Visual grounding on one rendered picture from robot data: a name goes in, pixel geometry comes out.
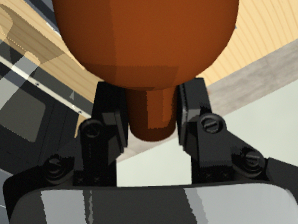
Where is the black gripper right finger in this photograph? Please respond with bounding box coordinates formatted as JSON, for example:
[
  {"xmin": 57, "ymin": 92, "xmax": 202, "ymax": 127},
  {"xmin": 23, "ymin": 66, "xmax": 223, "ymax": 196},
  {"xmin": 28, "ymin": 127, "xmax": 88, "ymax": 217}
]
[{"xmin": 176, "ymin": 77, "xmax": 298, "ymax": 205}]

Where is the dark grey tray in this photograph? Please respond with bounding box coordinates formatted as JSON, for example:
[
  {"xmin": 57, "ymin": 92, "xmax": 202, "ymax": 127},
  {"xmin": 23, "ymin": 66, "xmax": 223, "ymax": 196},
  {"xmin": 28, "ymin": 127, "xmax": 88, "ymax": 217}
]
[{"xmin": 24, "ymin": 0, "xmax": 60, "ymax": 34}]

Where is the dark brown bottle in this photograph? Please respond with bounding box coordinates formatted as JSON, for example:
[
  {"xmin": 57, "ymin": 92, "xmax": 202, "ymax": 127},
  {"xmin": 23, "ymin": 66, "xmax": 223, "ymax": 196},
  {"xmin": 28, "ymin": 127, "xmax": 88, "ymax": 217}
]
[{"xmin": 52, "ymin": 0, "xmax": 240, "ymax": 142}]

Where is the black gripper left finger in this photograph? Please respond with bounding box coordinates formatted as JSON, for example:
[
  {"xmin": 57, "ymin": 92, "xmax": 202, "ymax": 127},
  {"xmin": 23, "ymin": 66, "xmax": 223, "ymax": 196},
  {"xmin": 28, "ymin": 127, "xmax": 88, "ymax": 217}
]
[{"xmin": 3, "ymin": 81, "xmax": 129, "ymax": 222}]

